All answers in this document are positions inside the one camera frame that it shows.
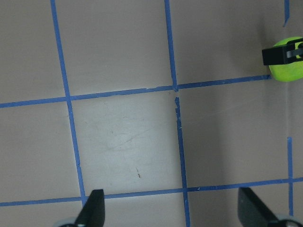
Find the green apple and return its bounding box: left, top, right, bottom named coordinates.
left=268, top=36, right=303, bottom=82

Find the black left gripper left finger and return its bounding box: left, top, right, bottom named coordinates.
left=74, top=189, right=105, bottom=227

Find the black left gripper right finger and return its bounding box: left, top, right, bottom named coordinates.
left=237, top=187, right=279, bottom=227

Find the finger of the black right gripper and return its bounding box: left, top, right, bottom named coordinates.
left=262, top=39, right=303, bottom=65

